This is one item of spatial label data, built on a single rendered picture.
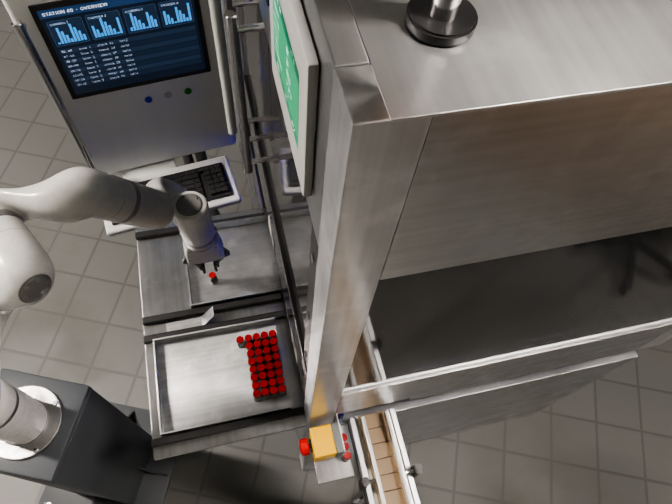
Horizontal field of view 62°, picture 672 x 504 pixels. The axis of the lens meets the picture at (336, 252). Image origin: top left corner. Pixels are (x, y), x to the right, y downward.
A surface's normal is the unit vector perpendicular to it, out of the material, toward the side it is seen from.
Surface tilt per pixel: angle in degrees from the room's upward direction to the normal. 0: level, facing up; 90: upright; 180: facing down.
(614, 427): 0
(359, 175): 90
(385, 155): 90
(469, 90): 0
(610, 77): 0
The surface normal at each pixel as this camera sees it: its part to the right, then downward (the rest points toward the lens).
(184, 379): 0.07, -0.47
